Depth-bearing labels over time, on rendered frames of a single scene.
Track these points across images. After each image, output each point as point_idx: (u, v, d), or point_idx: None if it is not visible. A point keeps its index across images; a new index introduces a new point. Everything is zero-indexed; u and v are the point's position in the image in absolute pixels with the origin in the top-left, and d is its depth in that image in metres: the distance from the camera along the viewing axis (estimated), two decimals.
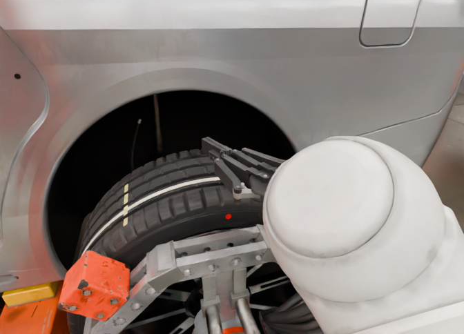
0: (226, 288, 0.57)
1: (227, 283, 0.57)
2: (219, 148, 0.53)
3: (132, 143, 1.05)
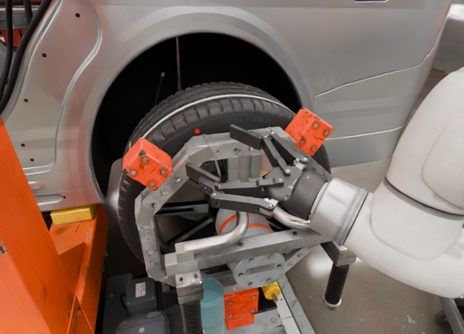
0: (244, 174, 0.74)
1: (246, 169, 0.73)
2: (211, 177, 0.48)
3: (157, 94, 1.21)
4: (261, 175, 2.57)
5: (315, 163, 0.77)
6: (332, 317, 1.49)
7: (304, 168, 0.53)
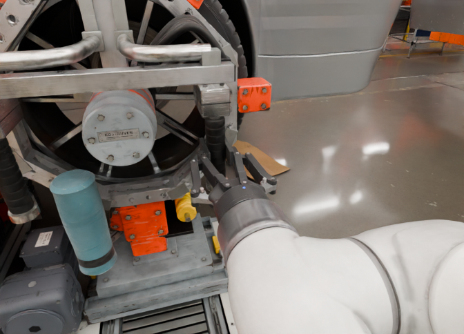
0: (109, 25, 0.59)
1: (109, 18, 0.58)
2: (205, 150, 0.52)
3: (72, 1, 0.98)
4: (235, 144, 2.34)
5: (204, 21, 0.63)
6: None
7: (273, 190, 0.45)
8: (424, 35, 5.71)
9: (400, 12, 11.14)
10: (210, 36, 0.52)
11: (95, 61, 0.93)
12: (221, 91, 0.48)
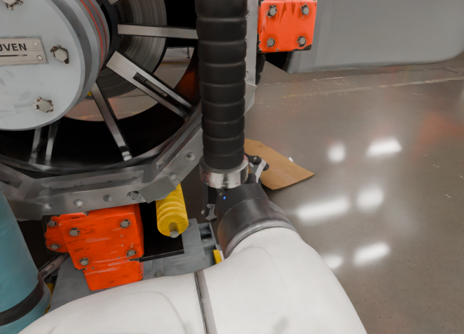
0: None
1: None
2: None
3: None
4: (245, 144, 1.93)
5: None
6: None
7: (263, 166, 0.43)
8: None
9: None
10: None
11: None
12: None
